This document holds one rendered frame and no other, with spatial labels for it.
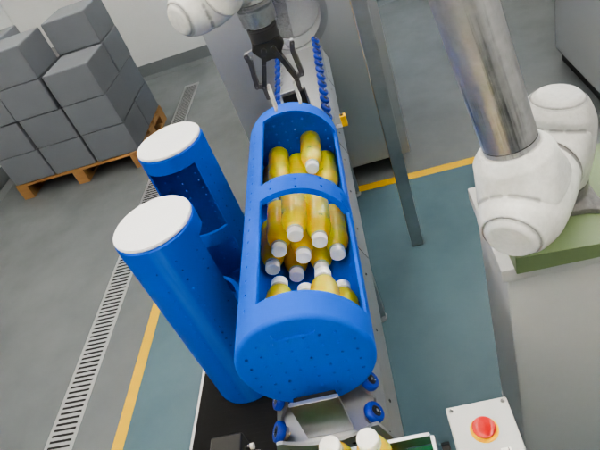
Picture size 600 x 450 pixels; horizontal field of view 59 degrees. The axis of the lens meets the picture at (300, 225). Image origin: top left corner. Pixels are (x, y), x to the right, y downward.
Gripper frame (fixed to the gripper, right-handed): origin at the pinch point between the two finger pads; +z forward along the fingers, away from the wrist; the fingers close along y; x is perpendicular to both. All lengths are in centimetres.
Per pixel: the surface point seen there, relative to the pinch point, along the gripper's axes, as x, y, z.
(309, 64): -115, -1, 43
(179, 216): -2, 45, 31
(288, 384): 70, 10, 28
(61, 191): -246, 242, 143
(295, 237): 34.8, 4.3, 19.8
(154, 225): -1, 54, 31
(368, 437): 86, -5, 24
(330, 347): 69, -1, 20
